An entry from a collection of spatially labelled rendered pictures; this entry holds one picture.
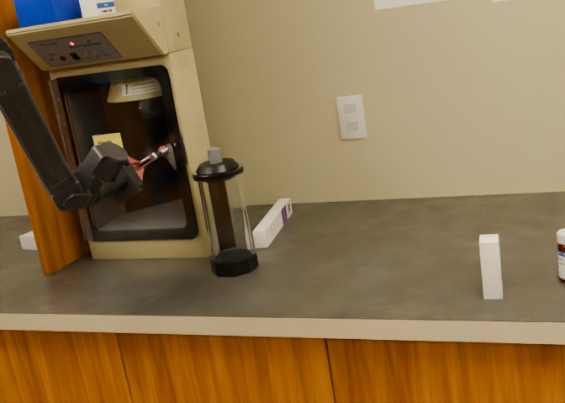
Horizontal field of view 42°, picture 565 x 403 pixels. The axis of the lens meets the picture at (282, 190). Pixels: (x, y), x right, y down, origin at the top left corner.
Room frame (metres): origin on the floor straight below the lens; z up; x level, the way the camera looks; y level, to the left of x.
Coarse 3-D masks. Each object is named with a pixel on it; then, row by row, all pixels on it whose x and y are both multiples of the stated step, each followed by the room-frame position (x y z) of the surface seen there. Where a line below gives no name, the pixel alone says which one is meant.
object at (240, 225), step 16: (208, 176) 1.46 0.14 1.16; (240, 176) 1.51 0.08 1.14; (208, 192) 1.48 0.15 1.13; (224, 192) 1.47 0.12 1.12; (240, 192) 1.49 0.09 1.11; (208, 208) 1.48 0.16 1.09; (224, 208) 1.47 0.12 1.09; (240, 208) 1.49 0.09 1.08; (208, 224) 1.49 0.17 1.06; (224, 224) 1.47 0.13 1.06; (240, 224) 1.48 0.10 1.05; (224, 240) 1.47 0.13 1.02; (240, 240) 1.48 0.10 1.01; (224, 256) 1.47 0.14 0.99; (240, 256) 1.47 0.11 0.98
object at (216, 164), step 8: (208, 152) 1.51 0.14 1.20; (216, 152) 1.50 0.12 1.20; (216, 160) 1.50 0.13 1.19; (224, 160) 1.52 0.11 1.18; (232, 160) 1.51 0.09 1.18; (200, 168) 1.49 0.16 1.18; (208, 168) 1.48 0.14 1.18; (216, 168) 1.47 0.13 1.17; (224, 168) 1.48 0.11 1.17; (232, 168) 1.48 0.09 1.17
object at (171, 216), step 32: (64, 96) 1.71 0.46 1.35; (96, 96) 1.68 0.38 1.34; (128, 96) 1.65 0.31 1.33; (160, 96) 1.62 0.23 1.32; (96, 128) 1.69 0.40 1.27; (128, 128) 1.65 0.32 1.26; (160, 128) 1.62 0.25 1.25; (160, 160) 1.63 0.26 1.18; (160, 192) 1.63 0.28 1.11; (96, 224) 1.71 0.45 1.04; (128, 224) 1.67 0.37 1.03; (160, 224) 1.64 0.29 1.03; (192, 224) 1.61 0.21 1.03
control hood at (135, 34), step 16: (96, 16) 1.54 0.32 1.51; (112, 16) 1.53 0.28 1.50; (128, 16) 1.52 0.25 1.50; (144, 16) 1.55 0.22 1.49; (160, 16) 1.61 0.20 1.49; (16, 32) 1.62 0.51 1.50; (32, 32) 1.61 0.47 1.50; (48, 32) 1.60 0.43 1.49; (64, 32) 1.59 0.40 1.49; (80, 32) 1.58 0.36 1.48; (112, 32) 1.56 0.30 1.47; (128, 32) 1.55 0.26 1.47; (144, 32) 1.54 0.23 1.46; (160, 32) 1.59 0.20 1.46; (128, 48) 1.59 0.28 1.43; (144, 48) 1.58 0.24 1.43; (160, 48) 1.58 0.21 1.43; (80, 64) 1.67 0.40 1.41
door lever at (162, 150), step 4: (160, 148) 1.62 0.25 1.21; (164, 148) 1.62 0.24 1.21; (156, 152) 1.58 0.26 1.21; (160, 152) 1.60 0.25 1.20; (164, 152) 1.61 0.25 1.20; (168, 152) 1.62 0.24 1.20; (148, 156) 1.58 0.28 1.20; (152, 156) 1.57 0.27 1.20; (156, 156) 1.58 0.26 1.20; (164, 156) 1.62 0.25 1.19; (144, 160) 1.59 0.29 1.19; (148, 160) 1.58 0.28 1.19; (152, 160) 1.57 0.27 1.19; (136, 164) 1.59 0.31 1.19; (140, 164) 1.59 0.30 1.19; (144, 164) 1.59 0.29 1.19; (148, 164) 1.59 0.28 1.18; (136, 168) 1.59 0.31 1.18; (140, 168) 1.59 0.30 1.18
